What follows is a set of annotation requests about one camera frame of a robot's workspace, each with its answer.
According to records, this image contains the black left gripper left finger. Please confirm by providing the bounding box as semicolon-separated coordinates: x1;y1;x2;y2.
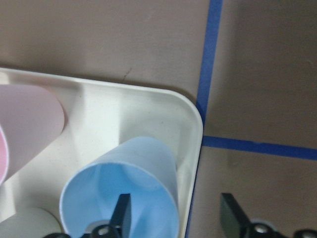
110;193;132;238

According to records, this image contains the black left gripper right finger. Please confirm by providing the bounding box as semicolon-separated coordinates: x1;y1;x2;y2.
220;193;250;238

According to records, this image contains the light blue plastic cup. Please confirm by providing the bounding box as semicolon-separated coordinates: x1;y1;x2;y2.
59;137;180;238

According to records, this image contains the cream plastic cup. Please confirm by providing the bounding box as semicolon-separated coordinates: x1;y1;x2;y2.
0;208;61;238

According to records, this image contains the pink plastic cup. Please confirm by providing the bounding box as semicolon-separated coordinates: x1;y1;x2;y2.
0;84;65;183

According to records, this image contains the cream serving tray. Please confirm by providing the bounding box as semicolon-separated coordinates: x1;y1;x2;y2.
0;68;203;238

